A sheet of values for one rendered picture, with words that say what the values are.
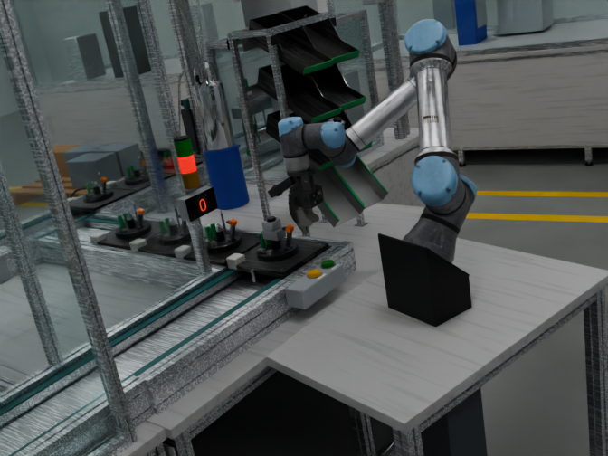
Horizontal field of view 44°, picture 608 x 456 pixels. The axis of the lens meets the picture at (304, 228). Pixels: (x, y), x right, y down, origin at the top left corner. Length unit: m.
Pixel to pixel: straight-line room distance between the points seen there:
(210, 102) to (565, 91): 3.37
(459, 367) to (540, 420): 1.31
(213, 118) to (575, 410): 1.91
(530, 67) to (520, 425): 3.43
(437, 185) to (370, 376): 0.51
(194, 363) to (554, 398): 1.76
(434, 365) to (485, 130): 4.41
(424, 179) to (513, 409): 1.51
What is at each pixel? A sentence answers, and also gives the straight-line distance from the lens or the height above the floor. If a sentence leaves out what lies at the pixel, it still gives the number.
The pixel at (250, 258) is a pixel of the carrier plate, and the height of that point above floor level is 0.97.
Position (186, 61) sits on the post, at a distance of 3.60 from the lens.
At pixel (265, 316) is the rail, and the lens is 2.17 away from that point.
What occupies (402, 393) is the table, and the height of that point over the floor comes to 0.86.
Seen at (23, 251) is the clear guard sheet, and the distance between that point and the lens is 1.62.
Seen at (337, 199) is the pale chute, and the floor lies 1.05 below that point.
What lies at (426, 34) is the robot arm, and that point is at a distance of 2.15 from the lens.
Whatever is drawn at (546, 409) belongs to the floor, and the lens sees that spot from 3.25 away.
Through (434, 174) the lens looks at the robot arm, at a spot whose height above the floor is 1.28.
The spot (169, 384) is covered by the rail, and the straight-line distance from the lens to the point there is 1.96.
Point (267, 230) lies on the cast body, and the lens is 2.41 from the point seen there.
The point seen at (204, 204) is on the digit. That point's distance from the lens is 2.32.
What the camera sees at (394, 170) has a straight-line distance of 3.88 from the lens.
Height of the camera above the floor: 1.87
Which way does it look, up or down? 20 degrees down
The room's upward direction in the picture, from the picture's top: 10 degrees counter-clockwise
